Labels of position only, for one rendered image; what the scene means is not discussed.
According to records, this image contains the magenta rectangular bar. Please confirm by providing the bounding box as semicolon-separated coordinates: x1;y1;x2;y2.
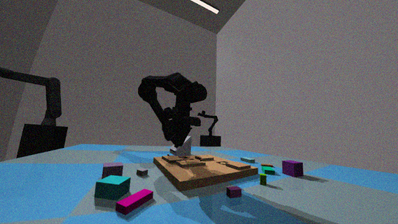
116;189;154;215

